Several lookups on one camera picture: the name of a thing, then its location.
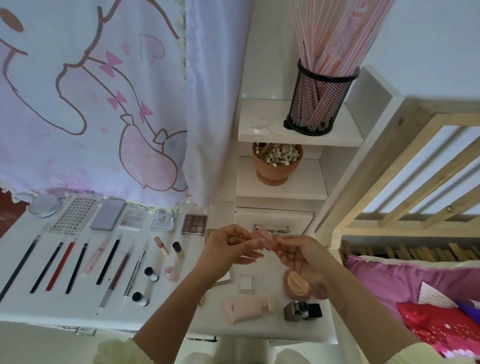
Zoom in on red lip pencil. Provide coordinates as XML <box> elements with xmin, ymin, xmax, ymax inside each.
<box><xmin>45</xmin><ymin>240</ymin><xmax>77</xmax><ymax>293</ymax></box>

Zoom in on terracotta pot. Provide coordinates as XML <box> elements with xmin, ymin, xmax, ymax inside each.
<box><xmin>252</xmin><ymin>142</ymin><xmax>304</xmax><ymax>187</ymax></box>

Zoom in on dark container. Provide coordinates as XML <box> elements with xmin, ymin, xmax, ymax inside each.
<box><xmin>283</xmin><ymin>58</ymin><xmax>361</xmax><ymax>138</ymax></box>

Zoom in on red shiny packet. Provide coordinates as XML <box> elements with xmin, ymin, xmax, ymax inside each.
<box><xmin>397</xmin><ymin>300</ymin><xmax>480</xmax><ymax>357</ymax></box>

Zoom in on round silver compact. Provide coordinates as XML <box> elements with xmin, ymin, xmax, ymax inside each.
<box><xmin>27</xmin><ymin>193</ymin><xmax>64</xmax><ymax>219</ymax></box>

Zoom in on white table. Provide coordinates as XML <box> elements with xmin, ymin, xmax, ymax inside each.
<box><xmin>0</xmin><ymin>198</ymin><xmax>339</xmax><ymax>345</ymax></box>

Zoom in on square bottle with black cap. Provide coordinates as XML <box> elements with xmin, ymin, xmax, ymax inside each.
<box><xmin>284</xmin><ymin>300</ymin><xmax>310</xmax><ymax>322</ymax></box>

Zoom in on pink foundation tube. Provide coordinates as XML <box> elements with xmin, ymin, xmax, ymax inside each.
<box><xmin>222</xmin><ymin>294</ymin><xmax>277</xmax><ymax>325</ymax></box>

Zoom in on pink blush pan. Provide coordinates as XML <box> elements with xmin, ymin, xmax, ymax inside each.
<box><xmin>251</xmin><ymin>228</ymin><xmax>280</xmax><ymax>252</ymax></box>

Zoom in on white shelf unit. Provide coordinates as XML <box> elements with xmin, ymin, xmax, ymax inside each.
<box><xmin>234</xmin><ymin>63</ymin><xmax>402</xmax><ymax>237</ymax></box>

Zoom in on blue cloth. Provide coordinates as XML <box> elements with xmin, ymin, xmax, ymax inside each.
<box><xmin>457</xmin><ymin>300</ymin><xmax>480</xmax><ymax>324</ymax></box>

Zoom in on pink cartoon print cloth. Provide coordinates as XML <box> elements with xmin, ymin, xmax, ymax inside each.
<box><xmin>0</xmin><ymin>0</ymin><xmax>252</xmax><ymax>210</ymax></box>

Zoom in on bunch of cotton swabs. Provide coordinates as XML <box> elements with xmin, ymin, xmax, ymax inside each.
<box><xmin>255</xmin><ymin>142</ymin><xmax>301</xmax><ymax>168</ymax></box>

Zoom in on white false eyelash tray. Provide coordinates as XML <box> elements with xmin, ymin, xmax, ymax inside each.
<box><xmin>48</xmin><ymin>195</ymin><xmax>100</xmax><ymax>235</ymax></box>

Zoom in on bunch of pink sticks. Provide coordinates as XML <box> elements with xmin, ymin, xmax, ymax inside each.
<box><xmin>291</xmin><ymin>0</ymin><xmax>395</xmax><ymax>80</ymax></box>

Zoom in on person's right hand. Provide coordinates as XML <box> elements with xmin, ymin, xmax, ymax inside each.
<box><xmin>270</xmin><ymin>234</ymin><xmax>342</xmax><ymax>290</ymax></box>

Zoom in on clear eyeshadow palette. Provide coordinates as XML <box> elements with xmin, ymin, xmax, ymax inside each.
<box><xmin>118</xmin><ymin>205</ymin><xmax>150</xmax><ymax>231</ymax></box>

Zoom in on lavender rectangular palette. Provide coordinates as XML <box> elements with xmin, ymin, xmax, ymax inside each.
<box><xmin>90</xmin><ymin>198</ymin><xmax>127</xmax><ymax>232</ymax></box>

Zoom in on person's left hand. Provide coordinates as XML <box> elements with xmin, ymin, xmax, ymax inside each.
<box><xmin>193</xmin><ymin>223</ymin><xmax>265</xmax><ymax>285</ymax></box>

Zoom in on wooden bed frame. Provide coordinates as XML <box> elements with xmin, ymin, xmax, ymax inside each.
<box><xmin>315</xmin><ymin>101</ymin><xmax>480</xmax><ymax>364</ymax></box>

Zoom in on dark brown eyeshadow palette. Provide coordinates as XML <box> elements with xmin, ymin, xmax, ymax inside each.
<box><xmin>181</xmin><ymin>213</ymin><xmax>209</xmax><ymax>237</ymax></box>

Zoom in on white paper sheet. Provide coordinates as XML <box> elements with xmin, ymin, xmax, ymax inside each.
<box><xmin>417</xmin><ymin>281</ymin><xmax>460</xmax><ymax>309</ymax></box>

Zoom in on reddish brown door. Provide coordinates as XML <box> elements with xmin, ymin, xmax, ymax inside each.
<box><xmin>0</xmin><ymin>187</ymin><xmax>30</xmax><ymax>240</ymax></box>

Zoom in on pink cushion compact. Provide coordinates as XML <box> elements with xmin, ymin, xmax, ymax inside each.
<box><xmin>283</xmin><ymin>268</ymin><xmax>331</xmax><ymax>301</ymax></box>

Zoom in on person's left forearm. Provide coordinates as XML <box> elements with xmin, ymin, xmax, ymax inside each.
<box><xmin>93</xmin><ymin>270</ymin><xmax>226</xmax><ymax>364</ymax></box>

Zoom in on person's right forearm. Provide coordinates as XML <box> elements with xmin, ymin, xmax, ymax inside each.
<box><xmin>318</xmin><ymin>266</ymin><xmax>480</xmax><ymax>364</ymax></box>

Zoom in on small white bow-handle drawer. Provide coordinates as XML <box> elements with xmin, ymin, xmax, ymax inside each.
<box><xmin>234</xmin><ymin>207</ymin><xmax>315</xmax><ymax>235</ymax></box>

